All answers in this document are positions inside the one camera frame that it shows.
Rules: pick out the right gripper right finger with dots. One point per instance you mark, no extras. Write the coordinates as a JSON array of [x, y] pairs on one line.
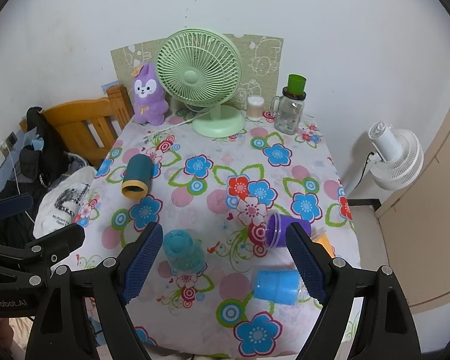
[[386, 329]]

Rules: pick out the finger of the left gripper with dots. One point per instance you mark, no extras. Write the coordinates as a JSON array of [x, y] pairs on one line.
[[44, 251], [11, 206]]

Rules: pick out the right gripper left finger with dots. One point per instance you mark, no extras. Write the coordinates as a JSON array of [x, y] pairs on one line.
[[61, 329]]

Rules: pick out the teal textured plastic cup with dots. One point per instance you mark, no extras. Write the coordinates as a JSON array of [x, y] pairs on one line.
[[183, 252]]

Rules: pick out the blue plastic cup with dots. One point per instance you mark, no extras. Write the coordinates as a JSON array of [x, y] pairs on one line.
[[282, 287]]

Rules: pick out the orange plastic cup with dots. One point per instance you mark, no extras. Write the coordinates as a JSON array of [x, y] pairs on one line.
[[319, 236]]

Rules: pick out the dark teal cup yellow rim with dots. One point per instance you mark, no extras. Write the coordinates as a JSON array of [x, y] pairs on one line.
[[136, 181]]

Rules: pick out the purple plastic cup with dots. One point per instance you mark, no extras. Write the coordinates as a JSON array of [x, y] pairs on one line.
[[276, 226]]

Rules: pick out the green cup on jar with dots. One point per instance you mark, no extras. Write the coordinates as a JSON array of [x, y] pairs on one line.
[[296, 84]]

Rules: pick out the white printed t-shirt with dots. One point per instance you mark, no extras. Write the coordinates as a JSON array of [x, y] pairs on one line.
[[61, 204]]

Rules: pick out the pile of dark clothes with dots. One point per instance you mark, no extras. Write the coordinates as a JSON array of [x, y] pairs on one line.
[[42, 163]]

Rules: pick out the wooden chair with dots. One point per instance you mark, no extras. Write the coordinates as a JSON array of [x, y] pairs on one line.
[[82, 127]]

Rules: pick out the floral tablecloth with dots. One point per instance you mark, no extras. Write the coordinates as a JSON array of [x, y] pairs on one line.
[[220, 191]]

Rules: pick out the white standing fan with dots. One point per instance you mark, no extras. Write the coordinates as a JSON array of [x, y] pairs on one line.
[[395, 162]]

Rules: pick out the purple plush toy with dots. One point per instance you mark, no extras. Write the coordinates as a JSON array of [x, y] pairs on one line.
[[149, 103]]

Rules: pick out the glass mug jar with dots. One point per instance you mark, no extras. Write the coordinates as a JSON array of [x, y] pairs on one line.
[[287, 110]]

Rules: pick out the green desk fan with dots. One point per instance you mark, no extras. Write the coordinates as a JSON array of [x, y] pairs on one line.
[[202, 69]]

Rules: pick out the beige patterned board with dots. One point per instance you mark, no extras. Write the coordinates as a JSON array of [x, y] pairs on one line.
[[260, 61]]

